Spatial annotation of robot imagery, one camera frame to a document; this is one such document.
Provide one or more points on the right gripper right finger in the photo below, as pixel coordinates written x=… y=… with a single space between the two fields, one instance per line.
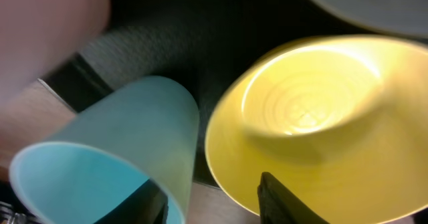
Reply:
x=278 y=205

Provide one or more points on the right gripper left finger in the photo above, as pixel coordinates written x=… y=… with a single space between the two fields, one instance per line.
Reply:
x=147 y=205

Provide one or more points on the blue plastic cup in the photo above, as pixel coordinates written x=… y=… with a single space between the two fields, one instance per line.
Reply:
x=145 y=131

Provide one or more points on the yellow bowl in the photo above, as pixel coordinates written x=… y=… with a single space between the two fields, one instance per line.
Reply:
x=340 y=121

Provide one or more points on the pink plastic cup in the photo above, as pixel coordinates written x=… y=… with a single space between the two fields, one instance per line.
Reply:
x=39 y=35

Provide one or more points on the grey round plate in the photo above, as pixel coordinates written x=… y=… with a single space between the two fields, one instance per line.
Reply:
x=401 y=17

